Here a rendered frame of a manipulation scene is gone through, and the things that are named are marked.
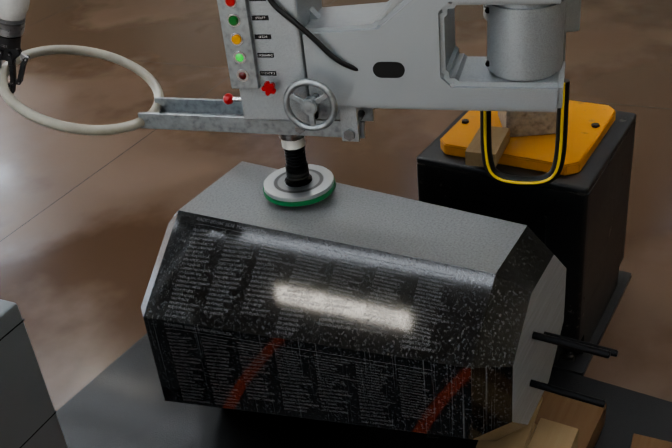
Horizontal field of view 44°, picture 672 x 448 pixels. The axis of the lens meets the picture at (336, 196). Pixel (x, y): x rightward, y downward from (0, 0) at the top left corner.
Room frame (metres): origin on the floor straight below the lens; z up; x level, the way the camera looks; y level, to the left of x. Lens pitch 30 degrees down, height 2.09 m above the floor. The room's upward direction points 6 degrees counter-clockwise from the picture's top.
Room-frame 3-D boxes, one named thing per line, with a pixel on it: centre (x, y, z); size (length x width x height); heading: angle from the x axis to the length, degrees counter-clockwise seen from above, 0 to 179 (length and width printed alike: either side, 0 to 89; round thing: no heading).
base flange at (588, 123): (2.64, -0.70, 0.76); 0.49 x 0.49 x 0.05; 56
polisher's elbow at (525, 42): (2.02, -0.52, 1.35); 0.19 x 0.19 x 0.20
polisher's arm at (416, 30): (2.09, -0.26, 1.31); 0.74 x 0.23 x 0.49; 72
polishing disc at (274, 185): (2.22, 0.11, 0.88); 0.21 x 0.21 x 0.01
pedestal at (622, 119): (2.64, -0.70, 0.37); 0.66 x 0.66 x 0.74; 56
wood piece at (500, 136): (2.46, -0.52, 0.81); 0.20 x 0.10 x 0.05; 154
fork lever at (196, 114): (2.26, 0.21, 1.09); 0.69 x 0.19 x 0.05; 72
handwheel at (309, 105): (2.07, 0.03, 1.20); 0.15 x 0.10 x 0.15; 72
